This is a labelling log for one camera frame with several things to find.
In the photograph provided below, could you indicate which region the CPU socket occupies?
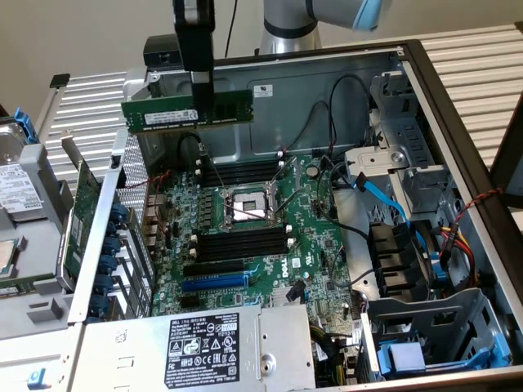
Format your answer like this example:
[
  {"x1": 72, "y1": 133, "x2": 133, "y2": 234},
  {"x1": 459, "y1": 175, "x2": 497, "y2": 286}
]
[{"x1": 220, "y1": 181, "x2": 283, "y2": 232}]

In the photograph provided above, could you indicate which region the blue expansion slot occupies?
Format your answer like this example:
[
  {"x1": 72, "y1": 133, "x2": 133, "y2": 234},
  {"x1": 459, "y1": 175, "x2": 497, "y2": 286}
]
[{"x1": 181, "y1": 273, "x2": 250, "y2": 292}]

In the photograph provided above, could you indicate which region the thick black wire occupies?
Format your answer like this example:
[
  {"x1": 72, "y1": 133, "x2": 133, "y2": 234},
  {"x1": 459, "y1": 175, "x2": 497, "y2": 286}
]
[{"x1": 316, "y1": 154, "x2": 373, "y2": 244}]

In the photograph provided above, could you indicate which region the silver socket cover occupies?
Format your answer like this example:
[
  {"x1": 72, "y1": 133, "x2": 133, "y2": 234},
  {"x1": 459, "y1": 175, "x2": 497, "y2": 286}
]
[{"x1": 267, "y1": 156, "x2": 302, "y2": 195}]

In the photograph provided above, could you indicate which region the black RAM slot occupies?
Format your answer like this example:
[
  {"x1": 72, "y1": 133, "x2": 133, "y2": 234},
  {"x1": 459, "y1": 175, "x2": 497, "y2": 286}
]
[
  {"x1": 190, "y1": 243, "x2": 295, "y2": 264},
  {"x1": 200, "y1": 164, "x2": 285, "y2": 183},
  {"x1": 200, "y1": 170, "x2": 285, "y2": 189},
  {"x1": 195, "y1": 153, "x2": 286, "y2": 172},
  {"x1": 191, "y1": 222, "x2": 292, "y2": 242},
  {"x1": 191, "y1": 229, "x2": 293, "y2": 249},
  {"x1": 195, "y1": 158, "x2": 286, "y2": 177},
  {"x1": 190, "y1": 236, "x2": 294, "y2": 256}
]

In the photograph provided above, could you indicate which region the long black expansion slot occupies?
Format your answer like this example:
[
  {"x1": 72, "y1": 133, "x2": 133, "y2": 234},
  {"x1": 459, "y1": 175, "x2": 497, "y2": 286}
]
[{"x1": 182, "y1": 260, "x2": 246, "y2": 278}]

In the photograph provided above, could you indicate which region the blue button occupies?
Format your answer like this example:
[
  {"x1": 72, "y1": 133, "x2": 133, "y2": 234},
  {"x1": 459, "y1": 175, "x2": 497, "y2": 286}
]
[{"x1": 26, "y1": 367, "x2": 47, "y2": 390}]

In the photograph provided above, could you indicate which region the red black twisted wire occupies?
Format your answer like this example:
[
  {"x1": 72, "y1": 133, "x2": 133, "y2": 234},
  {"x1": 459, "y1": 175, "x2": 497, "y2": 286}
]
[
  {"x1": 123, "y1": 170, "x2": 172, "y2": 190},
  {"x1": 449, "y1": 186, "x2": 506, "y2": 229}
]

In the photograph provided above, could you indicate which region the black fan shroud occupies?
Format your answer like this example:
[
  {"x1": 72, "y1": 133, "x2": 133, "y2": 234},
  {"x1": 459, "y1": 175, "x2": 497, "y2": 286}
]
[{"x1": 367, "y1": 222, "x2": 432, "y2": 303}]

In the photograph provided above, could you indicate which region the green graphics card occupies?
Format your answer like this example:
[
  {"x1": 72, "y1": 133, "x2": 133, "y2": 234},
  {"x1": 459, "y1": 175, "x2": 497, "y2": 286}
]
[{"x1": 60, "y1": 128, "x2": 103, "y2": 292}]

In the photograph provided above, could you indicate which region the open metal PC case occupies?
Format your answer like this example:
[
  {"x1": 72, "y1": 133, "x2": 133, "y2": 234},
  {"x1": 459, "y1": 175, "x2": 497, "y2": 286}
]
[{"x1": 67, "y1": 38, "x2": 523, "y2": 392}]

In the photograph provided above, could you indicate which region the silver optical drive cage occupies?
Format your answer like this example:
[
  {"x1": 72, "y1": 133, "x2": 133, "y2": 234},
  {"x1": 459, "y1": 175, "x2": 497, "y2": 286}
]
[{"x1": 344, "y1": 69, "x2": 458, "y2": 216}]

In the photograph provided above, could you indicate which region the black wire plug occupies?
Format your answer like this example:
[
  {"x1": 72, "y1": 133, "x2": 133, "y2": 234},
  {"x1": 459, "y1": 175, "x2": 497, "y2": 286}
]
[{"x1": 285, "y1": 278, "x2": 307, "y2": 303}]

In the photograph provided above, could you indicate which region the green Dell motherboard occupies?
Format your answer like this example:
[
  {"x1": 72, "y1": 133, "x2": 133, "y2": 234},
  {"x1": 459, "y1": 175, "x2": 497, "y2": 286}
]
[{"x1": 150, "y1": 153, "x2": 360, "y2": 323}]

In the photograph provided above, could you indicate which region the silver CPU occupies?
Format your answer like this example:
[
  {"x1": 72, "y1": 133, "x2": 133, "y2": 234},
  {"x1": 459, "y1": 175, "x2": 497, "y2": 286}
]
[{"x1": 0, "y1": 238, "x2": 20, "y2": 278}]

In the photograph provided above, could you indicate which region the blue SATA wire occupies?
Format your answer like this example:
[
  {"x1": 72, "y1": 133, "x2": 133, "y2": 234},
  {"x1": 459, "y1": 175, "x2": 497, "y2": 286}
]
[{"x1": 353, "y1": 171, "x2": 413, "y2": 229}]

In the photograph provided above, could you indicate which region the silver power supply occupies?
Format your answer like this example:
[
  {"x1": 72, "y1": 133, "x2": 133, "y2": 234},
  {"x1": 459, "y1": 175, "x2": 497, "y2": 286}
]
[{"x1": 68, "y1": 304, "x2": 318, "y2": 392}]

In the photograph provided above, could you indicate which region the thin black wire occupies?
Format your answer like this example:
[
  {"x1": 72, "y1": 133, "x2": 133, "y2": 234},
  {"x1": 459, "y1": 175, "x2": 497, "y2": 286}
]
[
  {"x1": 177, "y1": 133, "x2": 204, "y2": 172},
  {"x1": 284, "y1": 100, "x2": 335, "y2": 154},
  {"x1": 328, "y1": 248, "x2": 376, "y2": 287},
  {"x1": 326, "y1": 73, "x2": 373, "y2": 164}
]

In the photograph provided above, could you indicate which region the silver hard disk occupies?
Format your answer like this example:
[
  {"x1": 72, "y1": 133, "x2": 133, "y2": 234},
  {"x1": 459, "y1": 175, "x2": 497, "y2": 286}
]
[{"x1": 0, "y1": 123, "x2": 45, "y2": 224}]

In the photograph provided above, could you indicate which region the green RAM stick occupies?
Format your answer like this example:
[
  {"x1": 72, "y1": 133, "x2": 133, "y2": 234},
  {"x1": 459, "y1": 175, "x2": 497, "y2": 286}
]
[
  {"x1": 0, "y1": 274, "x2": 57, "y2": 298},
  {"x1": 120, "y1": 89, "x2": 255, "y2": 134}
]

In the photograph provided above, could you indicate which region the black box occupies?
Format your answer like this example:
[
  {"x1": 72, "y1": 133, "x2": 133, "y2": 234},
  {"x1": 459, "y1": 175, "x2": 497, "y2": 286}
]
[{"x1": 142, "y1": 34, "x2": 184, "y2": 69}]

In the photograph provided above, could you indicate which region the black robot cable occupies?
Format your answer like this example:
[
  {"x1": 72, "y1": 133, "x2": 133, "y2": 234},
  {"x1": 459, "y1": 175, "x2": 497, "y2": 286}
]
[{"x1": 223, "y1": 0, "x2": 239, "y2": 58}]

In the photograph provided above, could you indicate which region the red yellow wire bundle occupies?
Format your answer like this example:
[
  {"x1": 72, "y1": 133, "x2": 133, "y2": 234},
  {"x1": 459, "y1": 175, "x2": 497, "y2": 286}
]
[{"x1": 439, "y1": 222, "x2": 479, "y2": 289}]

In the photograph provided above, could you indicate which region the silver chipset heatsink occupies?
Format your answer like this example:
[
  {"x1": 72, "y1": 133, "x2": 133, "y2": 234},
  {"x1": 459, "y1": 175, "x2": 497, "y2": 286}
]
[{"x1": 270, "y1": 285, "x2": 306, "y2": 308}]

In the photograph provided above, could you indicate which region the thin metal locking lever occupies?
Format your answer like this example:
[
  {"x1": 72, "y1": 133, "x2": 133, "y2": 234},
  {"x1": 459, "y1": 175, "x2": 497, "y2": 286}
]
[
  {"x1": 203, "y1": 150, "x2": 230, "y2": 195},
  {"x1": 274, "y1": 188, "x2": 303, "y2": 216}
]

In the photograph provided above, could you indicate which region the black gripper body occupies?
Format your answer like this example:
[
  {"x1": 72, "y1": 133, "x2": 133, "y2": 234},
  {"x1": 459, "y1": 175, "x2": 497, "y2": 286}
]
[{"x1": 178, "y1": 0, "x2": 217, "y2": 74}]

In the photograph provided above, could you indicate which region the black yellow wire bundle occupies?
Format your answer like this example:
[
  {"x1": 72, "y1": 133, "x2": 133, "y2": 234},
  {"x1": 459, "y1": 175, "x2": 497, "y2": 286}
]
[{"x1": 309, "y1": 322, "x2": 360, "y2": 387}]

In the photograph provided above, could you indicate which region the blue disk carrier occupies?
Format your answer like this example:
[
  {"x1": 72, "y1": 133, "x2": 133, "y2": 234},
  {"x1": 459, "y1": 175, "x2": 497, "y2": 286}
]
[{"x1": 13, "y1": 106, "x2": 41, "y2": 146}]

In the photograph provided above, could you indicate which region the blue plastic disk bracket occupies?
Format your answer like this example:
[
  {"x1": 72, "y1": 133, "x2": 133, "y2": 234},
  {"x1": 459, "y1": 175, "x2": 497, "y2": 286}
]
[{"x1": 378, "y1": 333, "x2": 512, "y2": 379}]

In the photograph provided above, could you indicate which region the grey metal disk bay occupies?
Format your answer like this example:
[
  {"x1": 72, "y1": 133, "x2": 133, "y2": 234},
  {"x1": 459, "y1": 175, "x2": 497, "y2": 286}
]
[{"x1": 359, "y1": 287, "x2": 514, "y2": 385}]

